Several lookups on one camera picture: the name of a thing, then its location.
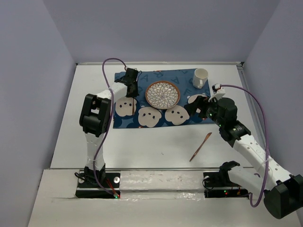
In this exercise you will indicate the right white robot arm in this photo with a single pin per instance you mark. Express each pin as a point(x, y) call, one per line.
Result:
point(281, 191)

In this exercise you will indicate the floral patterned plate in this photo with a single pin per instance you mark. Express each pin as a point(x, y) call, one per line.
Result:
point(162, 95)

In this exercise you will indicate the white mug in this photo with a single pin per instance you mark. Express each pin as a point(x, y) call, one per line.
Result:
point(200, 77)

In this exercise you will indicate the copper knife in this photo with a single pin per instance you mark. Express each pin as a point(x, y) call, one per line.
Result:
point(198, 149)

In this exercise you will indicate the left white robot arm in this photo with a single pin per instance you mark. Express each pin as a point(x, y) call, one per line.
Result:
point(95, 118)

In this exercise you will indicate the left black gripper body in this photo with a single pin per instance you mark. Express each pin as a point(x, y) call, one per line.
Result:
point(134, 92)

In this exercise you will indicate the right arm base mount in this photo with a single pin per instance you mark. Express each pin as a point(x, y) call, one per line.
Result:
point(215, 187)

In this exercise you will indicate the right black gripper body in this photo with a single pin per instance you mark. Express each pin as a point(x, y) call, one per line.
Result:
point(211, 113)

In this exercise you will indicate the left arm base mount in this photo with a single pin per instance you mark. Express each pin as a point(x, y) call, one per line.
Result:
point(88, 188)

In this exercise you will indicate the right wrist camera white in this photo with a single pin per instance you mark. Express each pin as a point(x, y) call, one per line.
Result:
point(218, 93)

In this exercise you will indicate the blue cartoon placemat cloth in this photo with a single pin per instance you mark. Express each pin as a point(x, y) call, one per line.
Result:
point(146, 116)

